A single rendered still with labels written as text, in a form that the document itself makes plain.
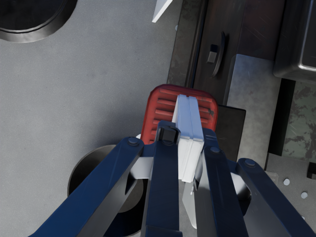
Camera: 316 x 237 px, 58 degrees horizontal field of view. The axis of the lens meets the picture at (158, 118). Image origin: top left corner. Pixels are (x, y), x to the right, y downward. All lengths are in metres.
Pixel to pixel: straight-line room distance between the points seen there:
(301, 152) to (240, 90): 0.10
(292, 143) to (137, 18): 0.78
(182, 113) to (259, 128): 0.19
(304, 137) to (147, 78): 0.69
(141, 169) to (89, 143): 0.85
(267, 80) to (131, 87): 0.68
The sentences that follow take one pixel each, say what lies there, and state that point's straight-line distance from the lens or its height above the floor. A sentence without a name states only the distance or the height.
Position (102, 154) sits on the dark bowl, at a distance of 0.95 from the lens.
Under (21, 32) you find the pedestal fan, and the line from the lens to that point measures 1.07.
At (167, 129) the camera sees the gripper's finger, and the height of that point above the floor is 0.83.
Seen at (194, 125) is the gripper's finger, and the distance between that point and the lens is 0.17.
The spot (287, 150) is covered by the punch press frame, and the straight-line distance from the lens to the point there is 0.37.
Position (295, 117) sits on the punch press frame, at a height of 0.65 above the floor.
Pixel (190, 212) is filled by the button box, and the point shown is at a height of 0.59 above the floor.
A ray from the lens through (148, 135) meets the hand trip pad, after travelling 0.23.
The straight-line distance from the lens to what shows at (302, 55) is 0.31.
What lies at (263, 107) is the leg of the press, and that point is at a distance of 0.36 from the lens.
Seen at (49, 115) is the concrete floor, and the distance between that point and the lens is 1.04.
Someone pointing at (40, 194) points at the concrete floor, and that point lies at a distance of 1.08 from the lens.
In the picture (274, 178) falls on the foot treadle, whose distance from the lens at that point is 0.93.
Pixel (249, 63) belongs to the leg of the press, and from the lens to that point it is 0.36.
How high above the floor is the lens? 0.98
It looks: 89 degrees down
